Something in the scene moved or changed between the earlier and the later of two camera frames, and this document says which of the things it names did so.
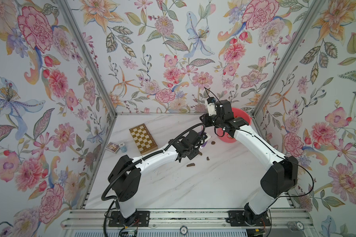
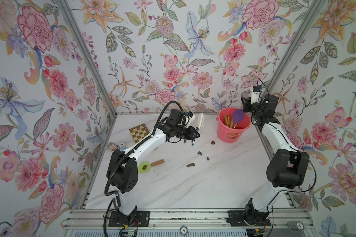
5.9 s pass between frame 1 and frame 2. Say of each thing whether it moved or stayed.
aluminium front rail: stayed
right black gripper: moved
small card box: stayed
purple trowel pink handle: moved
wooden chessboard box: stayed
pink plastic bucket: stayed
